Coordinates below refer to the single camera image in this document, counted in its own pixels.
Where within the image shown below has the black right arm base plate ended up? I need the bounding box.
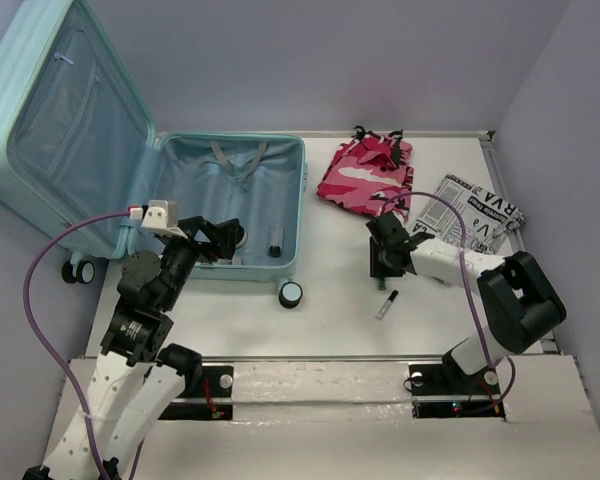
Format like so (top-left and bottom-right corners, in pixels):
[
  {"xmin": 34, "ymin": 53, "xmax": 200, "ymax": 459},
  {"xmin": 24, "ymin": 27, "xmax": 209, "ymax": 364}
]
[{"xmin": 403, "ymin": 363, "xmax": 506, "ymax": 419}]

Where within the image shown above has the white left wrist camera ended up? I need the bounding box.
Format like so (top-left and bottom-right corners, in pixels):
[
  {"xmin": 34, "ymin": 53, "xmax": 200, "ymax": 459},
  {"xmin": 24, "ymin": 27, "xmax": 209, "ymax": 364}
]
[{"xmin": 141, "ymin": 200, "xmax": 178, "ymax": 235}]

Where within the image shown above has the newspaper print garment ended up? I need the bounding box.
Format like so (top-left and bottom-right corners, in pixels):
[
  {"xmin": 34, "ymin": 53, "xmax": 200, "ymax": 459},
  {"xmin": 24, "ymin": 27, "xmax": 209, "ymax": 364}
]
[{"xmin": 411, "ymin": 174, "xmax": 525, "ymax": 254}]

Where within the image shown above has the light blue open suitcase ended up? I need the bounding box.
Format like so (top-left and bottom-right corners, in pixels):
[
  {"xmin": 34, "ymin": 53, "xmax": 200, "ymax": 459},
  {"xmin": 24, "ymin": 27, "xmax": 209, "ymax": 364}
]
[{"xmin": 0, "ymin": 1, "xmax": 307, "ymax": 308}]

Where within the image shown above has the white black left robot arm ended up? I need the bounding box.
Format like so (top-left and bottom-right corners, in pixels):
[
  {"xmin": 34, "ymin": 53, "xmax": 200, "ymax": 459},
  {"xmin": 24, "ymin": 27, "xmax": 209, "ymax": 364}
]
[{"xmin": 22, "ymin": 207, "xmax": 247, "ymax": 479}]

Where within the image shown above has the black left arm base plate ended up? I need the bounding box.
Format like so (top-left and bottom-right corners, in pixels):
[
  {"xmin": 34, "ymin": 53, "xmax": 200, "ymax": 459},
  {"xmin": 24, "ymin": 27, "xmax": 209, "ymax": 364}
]
[{"xmin": 159, "ymin": 364, "xmax": 234, "ymax": 421}]

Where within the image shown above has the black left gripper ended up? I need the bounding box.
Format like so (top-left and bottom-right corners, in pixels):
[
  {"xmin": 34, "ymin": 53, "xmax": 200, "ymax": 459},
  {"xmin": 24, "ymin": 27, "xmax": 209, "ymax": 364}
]
[{"xmin": 160, "ymin": 214, "xmax": 240, "ymax": 309}]

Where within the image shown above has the pink camouflage folded garment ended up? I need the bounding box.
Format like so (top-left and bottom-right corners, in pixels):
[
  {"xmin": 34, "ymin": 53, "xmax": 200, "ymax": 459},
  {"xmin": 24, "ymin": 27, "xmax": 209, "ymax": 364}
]
[{"xmin": 316, "ymin": 126, "xmax": 414, "ymax": 220}]

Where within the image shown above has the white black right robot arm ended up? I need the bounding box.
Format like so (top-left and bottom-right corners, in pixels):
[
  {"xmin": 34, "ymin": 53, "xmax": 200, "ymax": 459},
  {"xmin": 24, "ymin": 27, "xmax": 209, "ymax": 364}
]
[{"xmin": 366, "ymin": 213, "xmax": 567, "ymax": 392}]

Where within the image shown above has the clear tube with black cap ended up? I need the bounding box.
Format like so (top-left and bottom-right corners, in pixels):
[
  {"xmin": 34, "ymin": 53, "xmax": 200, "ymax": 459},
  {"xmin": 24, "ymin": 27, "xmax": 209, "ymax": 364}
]
[{"xmin": 375, "ymin": 290, "xmax": 399, "ymax": 321}]

